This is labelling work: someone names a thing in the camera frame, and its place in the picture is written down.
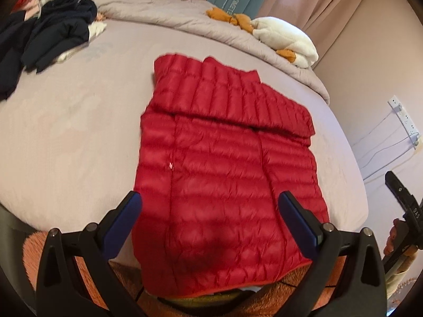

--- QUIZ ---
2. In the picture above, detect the red quilted down jacket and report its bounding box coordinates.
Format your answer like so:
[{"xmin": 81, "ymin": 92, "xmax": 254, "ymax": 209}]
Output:
[{"xmin": 132, "ymin": 54, "xmax": 329, "ymax": 299}]

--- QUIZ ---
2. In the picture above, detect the dark navy clothes pile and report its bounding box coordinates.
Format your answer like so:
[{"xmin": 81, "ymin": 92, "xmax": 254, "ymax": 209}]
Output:
[{"xmin": 1, "ymin": 0, "xmax": 98, "ymax": 100}]

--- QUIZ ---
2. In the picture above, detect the right hand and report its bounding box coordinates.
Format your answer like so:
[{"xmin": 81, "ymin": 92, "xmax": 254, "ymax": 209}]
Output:
[{"xmin": 384, "ymin": 218, "xmax": 418, "ymax": 260}]

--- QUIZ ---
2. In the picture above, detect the white goose plush toy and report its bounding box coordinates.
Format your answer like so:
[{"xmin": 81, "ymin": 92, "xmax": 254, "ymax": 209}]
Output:
[{"xmin": 206, "ymin": 7, "xmax": 319, "ymax": 69}]

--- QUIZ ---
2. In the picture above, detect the white garment under navy pile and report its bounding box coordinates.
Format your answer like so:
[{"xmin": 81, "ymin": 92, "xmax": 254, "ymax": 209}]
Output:
[{"xmin": 54, "ymin": 21, "xmax": 108, "ymax": 64}]

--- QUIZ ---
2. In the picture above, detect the grey beige duvet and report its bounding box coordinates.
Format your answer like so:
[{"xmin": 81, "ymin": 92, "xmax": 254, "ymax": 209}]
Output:
[{"xmin": 93, "ymin": 0, "xmax": 330, "ymax": 103}]

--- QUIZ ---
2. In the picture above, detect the white wall power strip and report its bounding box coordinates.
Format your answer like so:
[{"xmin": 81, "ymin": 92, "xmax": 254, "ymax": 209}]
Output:
[{"xmin": 388, "ymin": 95, "xmax": 421, "ymax": 149}]

